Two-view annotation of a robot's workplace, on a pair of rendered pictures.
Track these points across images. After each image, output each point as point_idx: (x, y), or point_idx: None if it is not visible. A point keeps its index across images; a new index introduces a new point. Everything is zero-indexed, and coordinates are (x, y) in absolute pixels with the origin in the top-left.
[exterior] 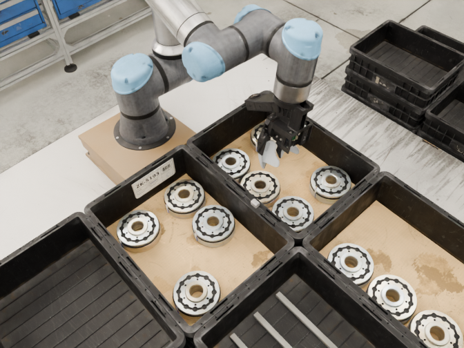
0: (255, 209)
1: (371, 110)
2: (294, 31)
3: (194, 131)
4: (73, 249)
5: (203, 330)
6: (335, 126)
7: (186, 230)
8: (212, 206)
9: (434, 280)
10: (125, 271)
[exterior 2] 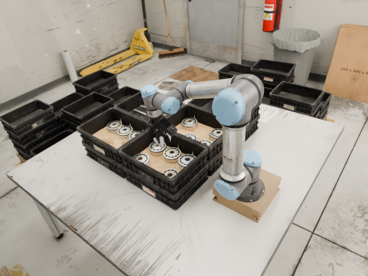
0: None
1: (102, 250)
2: (151, 84)
3: (215, 189)
4: None
5: (182, 104)
6: (130, 232)
7: (200, 140)
8: None
9: (108, 141)
10: (211, 110)
